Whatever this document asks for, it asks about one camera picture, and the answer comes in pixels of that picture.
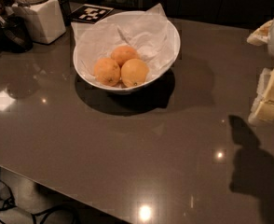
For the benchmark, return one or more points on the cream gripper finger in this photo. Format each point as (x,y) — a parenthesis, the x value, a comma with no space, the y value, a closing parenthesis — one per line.
(262,110)
(260,36)

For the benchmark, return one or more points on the orange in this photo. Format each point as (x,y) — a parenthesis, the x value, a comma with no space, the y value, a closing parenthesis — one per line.
(107,71)
(122,54)
(134,73)

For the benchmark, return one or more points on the white ceramic bowl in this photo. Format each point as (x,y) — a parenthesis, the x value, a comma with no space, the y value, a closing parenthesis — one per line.
(129,89)

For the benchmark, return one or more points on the white crumpled paper liner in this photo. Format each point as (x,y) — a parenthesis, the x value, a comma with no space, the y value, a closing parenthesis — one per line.
(149,38)

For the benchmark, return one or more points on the black white marker card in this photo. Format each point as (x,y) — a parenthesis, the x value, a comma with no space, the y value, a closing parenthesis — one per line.
(90,13)

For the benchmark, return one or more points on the dark cup behind jar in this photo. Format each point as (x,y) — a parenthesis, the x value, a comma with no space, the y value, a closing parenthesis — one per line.
(66,11)

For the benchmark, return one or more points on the dark round pot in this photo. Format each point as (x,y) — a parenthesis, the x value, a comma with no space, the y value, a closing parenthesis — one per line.
(14,37)

